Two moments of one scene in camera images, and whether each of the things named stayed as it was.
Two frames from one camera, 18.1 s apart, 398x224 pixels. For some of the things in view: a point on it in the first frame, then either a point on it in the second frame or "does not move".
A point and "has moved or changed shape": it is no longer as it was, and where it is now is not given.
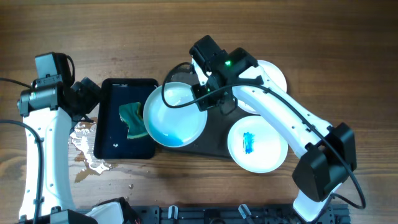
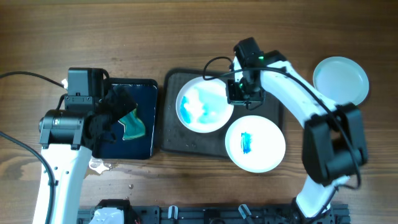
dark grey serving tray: x=214 y=140 does not move
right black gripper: x=204 y=103 → x=234 y=98
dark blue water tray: x=111 y=129 does not move
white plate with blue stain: x=256 y=145 does not move
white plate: x=275 y=74 has moved or changed shape
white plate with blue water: x=171 y=116 → x=341 y=79
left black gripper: x=91 y=91 → x=120 y=109
